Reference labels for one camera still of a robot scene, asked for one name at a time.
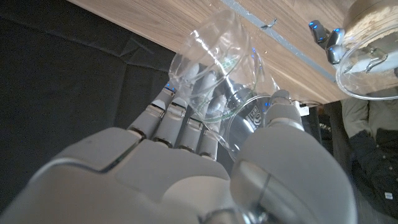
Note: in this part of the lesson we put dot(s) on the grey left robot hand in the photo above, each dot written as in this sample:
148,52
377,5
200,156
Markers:
334,43

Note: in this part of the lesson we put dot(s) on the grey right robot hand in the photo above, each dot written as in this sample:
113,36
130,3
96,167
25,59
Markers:
155,180

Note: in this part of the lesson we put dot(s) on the clear plastic cup with sugar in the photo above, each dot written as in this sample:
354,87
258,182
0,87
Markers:
217,37

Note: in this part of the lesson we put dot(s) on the white power strip box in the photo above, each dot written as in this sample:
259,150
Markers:
301,109

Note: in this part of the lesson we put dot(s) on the grey tape rectangle outline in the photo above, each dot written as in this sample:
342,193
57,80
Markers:
280,37

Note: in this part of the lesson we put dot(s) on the person in khaki trousers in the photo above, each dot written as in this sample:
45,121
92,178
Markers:
357,115

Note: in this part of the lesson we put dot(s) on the black backdrop curtain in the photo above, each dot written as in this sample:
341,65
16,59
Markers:
62,77

